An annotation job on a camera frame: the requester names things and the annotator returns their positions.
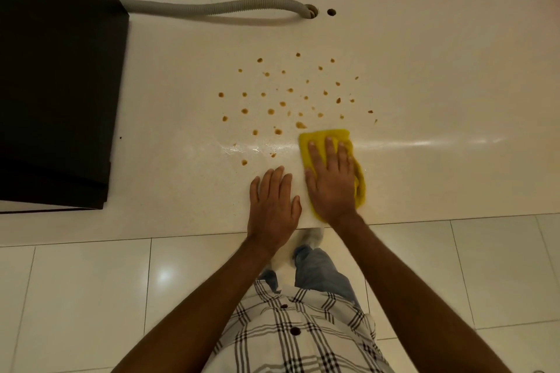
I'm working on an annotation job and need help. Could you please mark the person's right forearm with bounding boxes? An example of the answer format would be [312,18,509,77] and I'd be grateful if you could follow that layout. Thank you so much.
[329,211,513,373]

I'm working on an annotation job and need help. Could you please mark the person's left forearm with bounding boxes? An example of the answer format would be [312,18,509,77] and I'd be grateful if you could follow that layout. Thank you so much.
[111,238,281,373]

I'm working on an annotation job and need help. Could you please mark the person's left hand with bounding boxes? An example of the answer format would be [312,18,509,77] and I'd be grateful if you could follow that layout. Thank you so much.
[247,166,303,254]

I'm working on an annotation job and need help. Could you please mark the grey corrugated hose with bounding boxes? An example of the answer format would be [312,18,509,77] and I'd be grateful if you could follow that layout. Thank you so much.
[117,0,318,20]

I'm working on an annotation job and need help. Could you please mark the white plaid shirt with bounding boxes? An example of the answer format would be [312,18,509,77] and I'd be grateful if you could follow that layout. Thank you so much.
[201,279,395,373]

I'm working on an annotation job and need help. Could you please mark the blue jeans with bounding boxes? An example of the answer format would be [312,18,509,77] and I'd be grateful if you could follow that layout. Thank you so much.
[258,244,362,309]

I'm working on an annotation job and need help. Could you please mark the yellow cleaning cloth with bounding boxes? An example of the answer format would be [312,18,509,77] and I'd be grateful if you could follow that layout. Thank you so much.
[298,129,367,212]

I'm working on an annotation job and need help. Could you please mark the scatter of brown sauce drops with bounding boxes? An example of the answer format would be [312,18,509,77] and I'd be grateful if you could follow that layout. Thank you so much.
[217,52,379,167]

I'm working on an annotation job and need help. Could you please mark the black appliance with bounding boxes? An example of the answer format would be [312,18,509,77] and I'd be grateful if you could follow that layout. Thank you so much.
[0,0,130,212]

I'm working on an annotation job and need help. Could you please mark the white shoe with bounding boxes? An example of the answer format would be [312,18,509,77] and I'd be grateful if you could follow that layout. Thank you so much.
[299,227,327,252]

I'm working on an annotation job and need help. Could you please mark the person's right hand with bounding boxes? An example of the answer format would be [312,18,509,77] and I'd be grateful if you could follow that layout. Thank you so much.
[304,136,358,227]

